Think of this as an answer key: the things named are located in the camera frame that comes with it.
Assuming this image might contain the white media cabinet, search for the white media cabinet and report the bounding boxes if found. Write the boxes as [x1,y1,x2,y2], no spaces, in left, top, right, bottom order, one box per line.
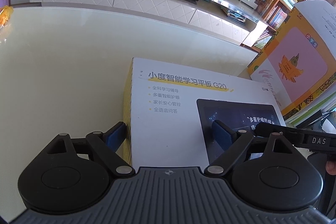
[28,0,269,54]

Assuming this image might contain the cream glass desktop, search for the cream glass desktop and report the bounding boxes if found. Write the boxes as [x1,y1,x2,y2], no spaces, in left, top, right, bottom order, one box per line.
[0,2,259,169]

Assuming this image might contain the person's right hand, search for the person's right hand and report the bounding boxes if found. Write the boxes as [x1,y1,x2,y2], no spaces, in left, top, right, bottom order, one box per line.
[325,160,336,175]

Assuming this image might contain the white box lid tablet print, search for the white box lid tablet print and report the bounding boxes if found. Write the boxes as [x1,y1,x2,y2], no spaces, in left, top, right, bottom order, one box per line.
[123,57,286,167]

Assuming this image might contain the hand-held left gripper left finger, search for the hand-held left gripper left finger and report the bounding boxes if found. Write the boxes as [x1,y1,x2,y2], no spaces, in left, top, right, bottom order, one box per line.
[46,122,135,177]

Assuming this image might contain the books on low shelf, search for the books on low shelf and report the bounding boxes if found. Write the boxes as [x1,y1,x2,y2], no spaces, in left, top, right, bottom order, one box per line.
[253,5,290,50]

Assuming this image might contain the white printed paper sheet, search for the white printed paper sheet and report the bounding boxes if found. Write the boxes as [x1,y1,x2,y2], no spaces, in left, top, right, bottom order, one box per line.
[293,0,336,51]

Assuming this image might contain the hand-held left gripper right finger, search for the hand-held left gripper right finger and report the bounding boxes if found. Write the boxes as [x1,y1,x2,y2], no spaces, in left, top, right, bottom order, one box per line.
[204,120,307,177]

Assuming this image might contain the orange and pink book box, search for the orange and pink book box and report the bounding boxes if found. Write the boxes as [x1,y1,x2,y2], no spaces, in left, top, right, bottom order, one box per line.
[247,7,336,116]

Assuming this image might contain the yellow snack packet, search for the yellow snack packet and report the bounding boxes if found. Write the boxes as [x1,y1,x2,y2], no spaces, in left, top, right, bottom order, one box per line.
[0,5,14,28]

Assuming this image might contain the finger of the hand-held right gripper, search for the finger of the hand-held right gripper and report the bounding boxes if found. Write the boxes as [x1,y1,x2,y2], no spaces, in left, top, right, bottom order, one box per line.
[254,122,306,148]

